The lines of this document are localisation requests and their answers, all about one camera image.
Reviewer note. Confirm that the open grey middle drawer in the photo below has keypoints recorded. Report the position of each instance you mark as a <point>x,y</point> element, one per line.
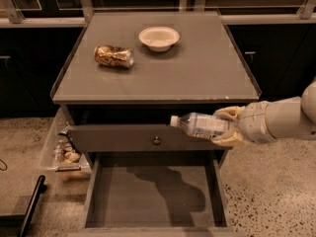
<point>162,196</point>

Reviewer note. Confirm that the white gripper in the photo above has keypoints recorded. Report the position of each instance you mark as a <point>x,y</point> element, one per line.
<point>253,121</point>

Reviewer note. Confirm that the crushed gold can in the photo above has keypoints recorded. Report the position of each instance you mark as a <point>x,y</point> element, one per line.
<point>114,56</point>

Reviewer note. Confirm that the grey drawer cabinet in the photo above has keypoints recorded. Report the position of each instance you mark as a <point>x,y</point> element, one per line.
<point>200,73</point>

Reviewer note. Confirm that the snack items in bin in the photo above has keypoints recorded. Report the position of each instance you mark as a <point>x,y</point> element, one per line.
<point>64,151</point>

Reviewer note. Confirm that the round metal drawer knob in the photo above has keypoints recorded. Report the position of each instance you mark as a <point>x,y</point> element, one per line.
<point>156,140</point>

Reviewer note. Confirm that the clear plastic water bottle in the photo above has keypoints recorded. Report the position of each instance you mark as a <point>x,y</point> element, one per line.
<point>200,125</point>

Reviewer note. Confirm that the black bar on floor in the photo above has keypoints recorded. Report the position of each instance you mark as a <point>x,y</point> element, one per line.
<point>39,189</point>

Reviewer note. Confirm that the grey top drawer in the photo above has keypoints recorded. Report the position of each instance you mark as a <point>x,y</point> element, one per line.
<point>135,138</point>

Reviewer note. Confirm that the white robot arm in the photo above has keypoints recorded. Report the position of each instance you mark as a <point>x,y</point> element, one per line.
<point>293,117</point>

